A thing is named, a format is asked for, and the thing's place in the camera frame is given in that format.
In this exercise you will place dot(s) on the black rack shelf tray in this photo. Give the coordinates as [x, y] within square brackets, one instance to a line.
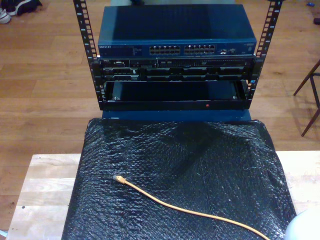
[175, 105]

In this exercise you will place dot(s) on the black rack server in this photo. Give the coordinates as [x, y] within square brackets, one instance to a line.
[175, 71]

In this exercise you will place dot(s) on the black bubble wrap mat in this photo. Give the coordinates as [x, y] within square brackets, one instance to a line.
[175, 175]

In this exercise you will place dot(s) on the brown wooden chair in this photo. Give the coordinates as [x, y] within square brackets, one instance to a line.
[306, 79]

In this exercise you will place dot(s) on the dark sneaker white sole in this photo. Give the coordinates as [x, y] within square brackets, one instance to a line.
[25, 6]

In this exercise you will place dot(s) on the small blue floor object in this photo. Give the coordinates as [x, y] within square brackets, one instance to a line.
[310, 4]

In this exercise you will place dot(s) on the blue rack base plate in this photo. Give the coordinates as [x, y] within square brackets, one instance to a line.
[162, 115]

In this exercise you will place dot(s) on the blue network switch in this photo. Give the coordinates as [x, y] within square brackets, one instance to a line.
[175, 25]

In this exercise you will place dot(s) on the black rack frame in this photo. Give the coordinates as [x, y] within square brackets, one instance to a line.
[83, 25]

